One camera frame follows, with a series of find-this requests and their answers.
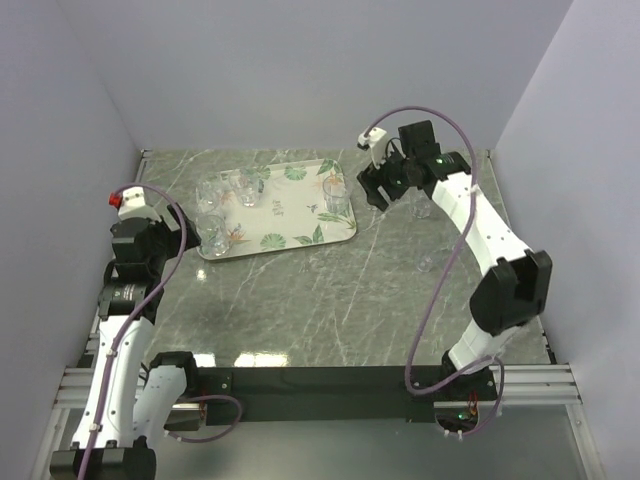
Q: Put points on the clear glass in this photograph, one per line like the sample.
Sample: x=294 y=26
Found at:
x=246 y=186
x=433 y=260
x=371 y=203
x=337 y=193
x=420 y=205
x=209 y=193
x=214 y=237

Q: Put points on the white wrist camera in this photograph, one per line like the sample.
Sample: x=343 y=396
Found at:
x=375 y=142
x=131 y=203

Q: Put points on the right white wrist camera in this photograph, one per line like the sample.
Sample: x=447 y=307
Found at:
x=375 y=142

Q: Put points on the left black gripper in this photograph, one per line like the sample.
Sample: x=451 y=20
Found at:
x=174 y=236

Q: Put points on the floral white serving tray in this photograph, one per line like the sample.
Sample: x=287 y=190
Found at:
x=290 y=213

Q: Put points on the aluminium frame rail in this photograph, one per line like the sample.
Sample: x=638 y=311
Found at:
x=524 y=385

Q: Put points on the black base beam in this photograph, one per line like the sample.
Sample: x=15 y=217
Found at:
x=272 y=394

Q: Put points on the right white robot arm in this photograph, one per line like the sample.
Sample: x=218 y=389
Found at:
x=515 y=279

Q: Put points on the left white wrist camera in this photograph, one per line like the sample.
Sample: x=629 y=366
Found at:
x=131 y=203

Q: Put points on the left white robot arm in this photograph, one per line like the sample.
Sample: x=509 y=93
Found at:
x=122 y=419

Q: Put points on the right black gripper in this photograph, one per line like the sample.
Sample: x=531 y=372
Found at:
x=371 y=179

